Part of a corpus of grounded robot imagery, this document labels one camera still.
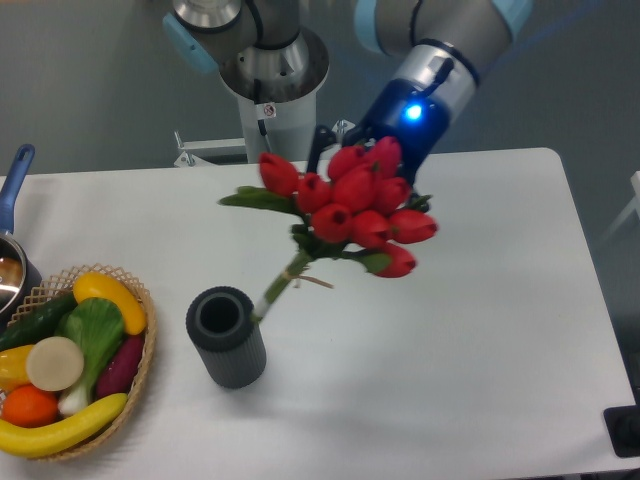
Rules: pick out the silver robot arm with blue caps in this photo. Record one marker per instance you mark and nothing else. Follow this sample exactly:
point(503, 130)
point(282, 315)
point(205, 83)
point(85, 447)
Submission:
point(274, 66)

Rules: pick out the green cucumber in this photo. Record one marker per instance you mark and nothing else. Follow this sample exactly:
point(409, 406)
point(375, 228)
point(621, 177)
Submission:
point(38, 324)

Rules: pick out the white frame at right edge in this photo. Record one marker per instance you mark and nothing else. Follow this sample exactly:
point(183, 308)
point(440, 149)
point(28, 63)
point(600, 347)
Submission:
point(625, 220)

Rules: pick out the purple sweet potato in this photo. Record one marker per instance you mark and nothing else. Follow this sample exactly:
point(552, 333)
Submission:
point(120, 372)

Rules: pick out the green bok choy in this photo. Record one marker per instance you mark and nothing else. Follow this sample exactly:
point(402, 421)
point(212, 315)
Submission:
point(96, 326)

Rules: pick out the blue handled saucepan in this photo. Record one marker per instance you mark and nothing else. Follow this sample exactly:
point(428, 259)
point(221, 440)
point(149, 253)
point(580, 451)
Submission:
point(18, 275)

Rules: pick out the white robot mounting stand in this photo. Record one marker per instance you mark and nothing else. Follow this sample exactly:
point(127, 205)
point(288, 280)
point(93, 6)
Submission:
point(285, 128)

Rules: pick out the yellow banana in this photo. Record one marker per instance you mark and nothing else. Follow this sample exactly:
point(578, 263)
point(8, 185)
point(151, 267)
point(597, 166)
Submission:
point(67, 433)

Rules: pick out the dark grey ribbed vase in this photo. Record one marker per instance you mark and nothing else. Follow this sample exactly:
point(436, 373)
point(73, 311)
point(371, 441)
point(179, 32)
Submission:
point(230, 345)

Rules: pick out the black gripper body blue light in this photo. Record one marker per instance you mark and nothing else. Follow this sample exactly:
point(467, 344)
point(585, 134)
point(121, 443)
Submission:
point(409, 114)

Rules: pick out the orange fruit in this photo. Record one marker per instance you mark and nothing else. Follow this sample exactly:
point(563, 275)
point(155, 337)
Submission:
point(29, 407)

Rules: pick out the black device at table edge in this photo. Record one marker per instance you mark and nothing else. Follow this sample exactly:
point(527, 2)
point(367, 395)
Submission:
point(623, 428)

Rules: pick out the woven wicker basket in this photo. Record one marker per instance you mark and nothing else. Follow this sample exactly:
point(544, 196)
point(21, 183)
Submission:
point(63, 282)

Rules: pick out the red tulip bouquet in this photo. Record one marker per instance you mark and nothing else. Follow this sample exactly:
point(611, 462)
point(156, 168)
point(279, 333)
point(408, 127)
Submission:
point(362, 209)

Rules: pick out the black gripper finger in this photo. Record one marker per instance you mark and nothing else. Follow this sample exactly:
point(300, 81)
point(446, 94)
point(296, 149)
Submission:
point(323, 139)

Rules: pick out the yellow pepper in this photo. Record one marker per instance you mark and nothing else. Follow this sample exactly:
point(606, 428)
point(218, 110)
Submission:
point(13, 367)

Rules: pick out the beige round disc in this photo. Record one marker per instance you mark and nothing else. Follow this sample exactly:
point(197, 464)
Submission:
point(54, 364)

